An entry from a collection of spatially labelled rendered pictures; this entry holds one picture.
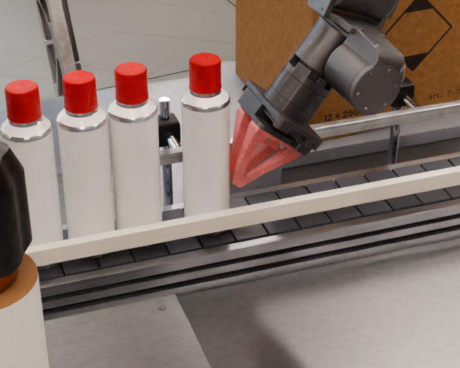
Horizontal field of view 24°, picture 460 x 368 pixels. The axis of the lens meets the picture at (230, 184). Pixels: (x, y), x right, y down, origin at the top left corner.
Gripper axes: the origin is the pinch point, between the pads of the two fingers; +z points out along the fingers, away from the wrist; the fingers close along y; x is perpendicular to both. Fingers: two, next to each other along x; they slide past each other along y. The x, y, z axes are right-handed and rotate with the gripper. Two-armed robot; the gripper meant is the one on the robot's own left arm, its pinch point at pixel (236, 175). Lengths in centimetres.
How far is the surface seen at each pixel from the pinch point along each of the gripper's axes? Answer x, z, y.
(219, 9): 122, 14, -263
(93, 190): -14.9, 8.0, 2.4
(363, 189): 12.3, -6.6, 4.0
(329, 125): 8.2, -9.7, -2.9
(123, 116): -16.6, -0.3, 1.7
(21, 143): -24.4, 6.8, 2.5
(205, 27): 114, 20, -249
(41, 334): -25.7, 10.9, 29.9
